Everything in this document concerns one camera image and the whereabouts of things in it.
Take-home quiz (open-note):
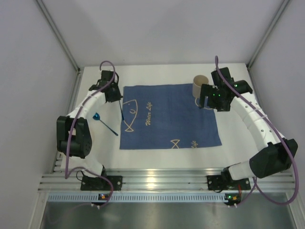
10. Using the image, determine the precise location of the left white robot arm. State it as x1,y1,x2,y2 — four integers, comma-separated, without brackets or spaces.
56,70,122,177

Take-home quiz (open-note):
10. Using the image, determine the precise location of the cream round plate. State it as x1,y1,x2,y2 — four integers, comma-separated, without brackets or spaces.
90,131,95,146

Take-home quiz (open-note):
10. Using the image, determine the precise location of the slotted grey cable duct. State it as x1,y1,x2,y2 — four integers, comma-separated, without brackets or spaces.
48,192,241,203

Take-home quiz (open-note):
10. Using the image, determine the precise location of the right aluminium corner post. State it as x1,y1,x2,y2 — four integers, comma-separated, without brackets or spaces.
246,0,291,71

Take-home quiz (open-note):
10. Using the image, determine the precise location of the left aluminium corner post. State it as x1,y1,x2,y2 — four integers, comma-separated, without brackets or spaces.
34,0,80,72

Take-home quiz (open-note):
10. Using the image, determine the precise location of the blue fish placemat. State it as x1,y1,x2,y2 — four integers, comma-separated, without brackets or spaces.
120,83,222,150

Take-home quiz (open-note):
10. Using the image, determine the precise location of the aluminium rail frame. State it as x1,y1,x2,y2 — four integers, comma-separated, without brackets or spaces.
38,156,295,192

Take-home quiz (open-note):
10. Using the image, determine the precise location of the beige cup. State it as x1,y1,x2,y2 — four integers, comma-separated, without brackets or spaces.
192,75,209,98

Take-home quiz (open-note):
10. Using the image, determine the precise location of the blue metallic spoon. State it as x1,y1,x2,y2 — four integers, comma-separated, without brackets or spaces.
93,113,118,136

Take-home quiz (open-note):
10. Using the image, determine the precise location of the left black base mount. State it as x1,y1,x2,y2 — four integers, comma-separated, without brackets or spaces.
81,176,123,191

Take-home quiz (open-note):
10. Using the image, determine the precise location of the blue metallic fork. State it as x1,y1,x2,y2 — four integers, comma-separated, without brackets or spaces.
118,100,125,121

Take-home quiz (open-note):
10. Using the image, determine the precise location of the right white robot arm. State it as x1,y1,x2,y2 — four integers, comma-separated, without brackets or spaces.
199,67,298,180

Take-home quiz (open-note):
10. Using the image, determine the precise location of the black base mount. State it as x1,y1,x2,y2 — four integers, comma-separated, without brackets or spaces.
81,176,123,191
206,175,251,192

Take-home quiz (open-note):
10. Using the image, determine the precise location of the aluminium corner post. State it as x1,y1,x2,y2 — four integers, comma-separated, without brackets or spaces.
246,0,291,71
34,0,80,72

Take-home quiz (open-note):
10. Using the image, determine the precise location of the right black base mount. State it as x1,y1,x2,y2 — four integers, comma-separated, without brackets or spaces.
206,175,251,192

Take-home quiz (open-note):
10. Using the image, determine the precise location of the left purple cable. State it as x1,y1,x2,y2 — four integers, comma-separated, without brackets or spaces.
64,61,117,209

